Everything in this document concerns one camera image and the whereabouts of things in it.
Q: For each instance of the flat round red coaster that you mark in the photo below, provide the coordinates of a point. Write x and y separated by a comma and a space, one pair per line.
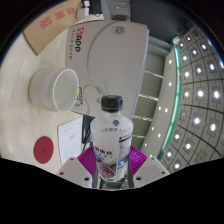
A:
43, 150

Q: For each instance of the clear plastic bottle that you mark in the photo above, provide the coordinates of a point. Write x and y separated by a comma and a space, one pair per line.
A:
111, 133

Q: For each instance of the brown paper envelope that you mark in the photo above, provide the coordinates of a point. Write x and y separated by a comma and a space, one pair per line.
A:
50, 30

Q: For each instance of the white printer paper box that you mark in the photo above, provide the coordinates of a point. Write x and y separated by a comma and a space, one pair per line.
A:
113, 60

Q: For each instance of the group of ceiling lights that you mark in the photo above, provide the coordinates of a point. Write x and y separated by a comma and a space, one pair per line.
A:
200, 93

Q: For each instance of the white mug with yellow tag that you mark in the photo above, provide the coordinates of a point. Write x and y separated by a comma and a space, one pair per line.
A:
43, 88

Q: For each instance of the white printed paper sheet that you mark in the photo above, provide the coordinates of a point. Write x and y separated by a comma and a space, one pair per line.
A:
70, 140

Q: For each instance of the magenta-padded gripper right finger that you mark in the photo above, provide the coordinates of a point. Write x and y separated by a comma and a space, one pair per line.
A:
150, 168

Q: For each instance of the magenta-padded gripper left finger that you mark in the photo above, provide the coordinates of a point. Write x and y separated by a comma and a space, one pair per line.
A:
75, 170

